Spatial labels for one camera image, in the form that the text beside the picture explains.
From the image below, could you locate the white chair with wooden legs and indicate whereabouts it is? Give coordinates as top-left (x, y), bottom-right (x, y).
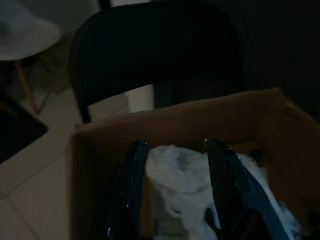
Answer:
top-left (0, 0), bottom-right (62, 115)

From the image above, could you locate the flat black mat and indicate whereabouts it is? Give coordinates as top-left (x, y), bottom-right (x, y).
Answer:
top-left (0, 94), bottom-right (50, 165)

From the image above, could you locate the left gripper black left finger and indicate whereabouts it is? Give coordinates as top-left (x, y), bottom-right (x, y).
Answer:
top-left (107, 138), bottom-right (151, 240)

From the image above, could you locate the black folding chair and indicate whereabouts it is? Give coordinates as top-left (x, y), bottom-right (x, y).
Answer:
top-left (68, 0), bottom-right (248, 126)

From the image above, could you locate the brown cardboard box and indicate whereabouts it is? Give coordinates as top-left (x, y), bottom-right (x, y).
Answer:
top-left (68, 87), bottom-right (320, 240)

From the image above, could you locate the white printed plastic bag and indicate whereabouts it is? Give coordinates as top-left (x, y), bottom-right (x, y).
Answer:
top-left (144, 143), bottom-right (311, 240)

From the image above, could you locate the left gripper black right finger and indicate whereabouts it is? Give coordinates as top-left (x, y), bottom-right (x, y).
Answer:
top-left (203, 136), bottom-right (294, 240)

